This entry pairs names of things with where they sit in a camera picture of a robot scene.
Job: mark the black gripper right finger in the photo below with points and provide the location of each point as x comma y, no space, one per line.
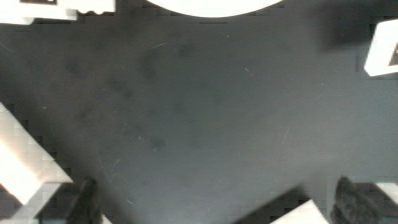
362,204

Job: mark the white round table top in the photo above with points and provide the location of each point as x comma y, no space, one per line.
213,8

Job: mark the white right fence block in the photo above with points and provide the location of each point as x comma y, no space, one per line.
378,64

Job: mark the white left fence block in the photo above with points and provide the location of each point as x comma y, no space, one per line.
30,174

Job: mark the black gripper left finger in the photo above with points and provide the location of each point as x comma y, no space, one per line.
73,205

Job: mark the white fence block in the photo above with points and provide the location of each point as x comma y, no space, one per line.
30,174
378,64

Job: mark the white cross-shaped table base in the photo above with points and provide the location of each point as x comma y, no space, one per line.
19,11

